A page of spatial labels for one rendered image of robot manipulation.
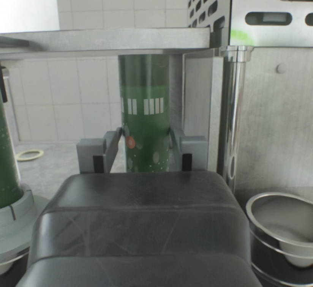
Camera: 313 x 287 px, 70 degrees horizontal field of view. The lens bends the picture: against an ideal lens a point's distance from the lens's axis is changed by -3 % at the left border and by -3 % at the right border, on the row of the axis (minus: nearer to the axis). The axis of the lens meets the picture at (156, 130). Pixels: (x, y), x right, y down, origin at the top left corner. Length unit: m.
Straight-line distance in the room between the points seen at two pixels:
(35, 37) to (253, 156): 0.24
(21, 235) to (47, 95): 1.64
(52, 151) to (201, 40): 0.36
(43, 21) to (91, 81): 1.24
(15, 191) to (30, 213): 0.02
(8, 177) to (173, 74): 0.32
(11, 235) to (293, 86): 0.25
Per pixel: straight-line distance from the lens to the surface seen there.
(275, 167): 0.26
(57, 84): 1.76
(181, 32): 0.24
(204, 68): 0.22
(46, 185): 0.37
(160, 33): 0.24
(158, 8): 1.66
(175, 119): 0.44
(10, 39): 0.24
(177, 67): 0.43
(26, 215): 0.20
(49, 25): 0.49
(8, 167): 0.19
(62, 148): 0.50
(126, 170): 0.15
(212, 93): 0.20
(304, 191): 0.32
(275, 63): 0.23
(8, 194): 0.19
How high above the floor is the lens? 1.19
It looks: 17 degrees down
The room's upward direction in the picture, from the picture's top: 1 degrees counter-clockwise
